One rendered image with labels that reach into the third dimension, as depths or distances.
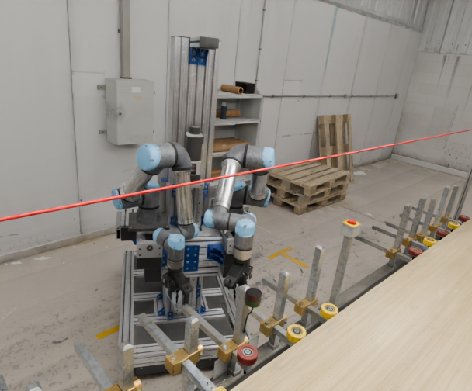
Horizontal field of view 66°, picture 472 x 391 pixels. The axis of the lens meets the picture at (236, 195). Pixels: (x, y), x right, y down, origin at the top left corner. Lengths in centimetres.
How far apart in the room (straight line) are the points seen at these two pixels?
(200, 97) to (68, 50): 179
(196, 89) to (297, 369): 148
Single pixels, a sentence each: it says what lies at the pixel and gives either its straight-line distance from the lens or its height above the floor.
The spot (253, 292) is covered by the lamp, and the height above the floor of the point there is 114.
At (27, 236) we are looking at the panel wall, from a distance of 394.
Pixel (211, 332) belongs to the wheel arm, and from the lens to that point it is 166.
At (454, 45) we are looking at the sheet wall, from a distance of 937.
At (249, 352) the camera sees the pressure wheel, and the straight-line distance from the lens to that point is 153.
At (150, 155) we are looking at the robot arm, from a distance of 162.
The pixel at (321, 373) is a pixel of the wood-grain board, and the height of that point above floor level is 90.
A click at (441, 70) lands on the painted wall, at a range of 936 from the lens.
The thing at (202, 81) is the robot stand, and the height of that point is 181.
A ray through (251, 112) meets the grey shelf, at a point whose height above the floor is 132.
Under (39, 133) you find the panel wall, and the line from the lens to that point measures 366.
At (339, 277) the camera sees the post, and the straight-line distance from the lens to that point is 211.
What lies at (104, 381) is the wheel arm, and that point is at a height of 96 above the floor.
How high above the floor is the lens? 197
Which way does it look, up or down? 21 degrees down
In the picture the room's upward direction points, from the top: 6 degrees clockwise
